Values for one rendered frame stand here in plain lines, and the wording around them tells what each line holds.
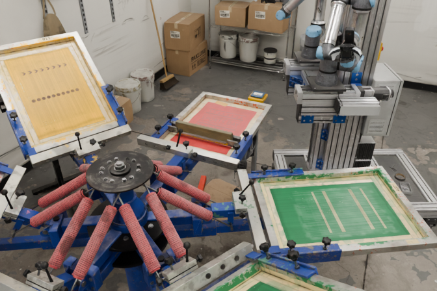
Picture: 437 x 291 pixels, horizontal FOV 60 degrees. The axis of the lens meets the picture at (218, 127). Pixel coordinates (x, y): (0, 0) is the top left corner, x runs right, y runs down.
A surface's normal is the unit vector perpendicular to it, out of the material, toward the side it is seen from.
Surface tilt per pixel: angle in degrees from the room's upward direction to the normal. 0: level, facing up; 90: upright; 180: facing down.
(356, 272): 0
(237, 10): 89
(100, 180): 0
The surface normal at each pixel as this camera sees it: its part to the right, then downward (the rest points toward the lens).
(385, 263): 0.00, -0.85
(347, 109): 0.01, 0.52
